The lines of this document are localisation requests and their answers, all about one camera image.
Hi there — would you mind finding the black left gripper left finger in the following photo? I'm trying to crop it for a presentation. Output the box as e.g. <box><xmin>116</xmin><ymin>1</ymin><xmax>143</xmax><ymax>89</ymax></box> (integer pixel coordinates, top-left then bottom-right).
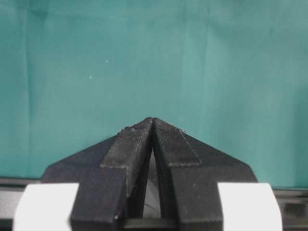
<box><xmin>41</xmin><ymin>117</ymin><xmax>153</xmax><ymax>231</ymax></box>

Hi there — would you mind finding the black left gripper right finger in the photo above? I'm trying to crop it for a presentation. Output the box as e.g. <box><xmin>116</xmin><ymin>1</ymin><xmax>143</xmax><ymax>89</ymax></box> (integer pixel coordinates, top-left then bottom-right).
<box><xmin>153</xmin><ymin>118</ymin><xmax>257</xmax><ymax>231</ymax></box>

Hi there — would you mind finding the green table cloth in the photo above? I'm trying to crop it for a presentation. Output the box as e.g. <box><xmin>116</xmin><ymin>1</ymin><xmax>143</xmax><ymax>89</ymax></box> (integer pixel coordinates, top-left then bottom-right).
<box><xmin>0</xmin><ymin>0</ymin><xmax>308</xmax><ymax>188</ymax></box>

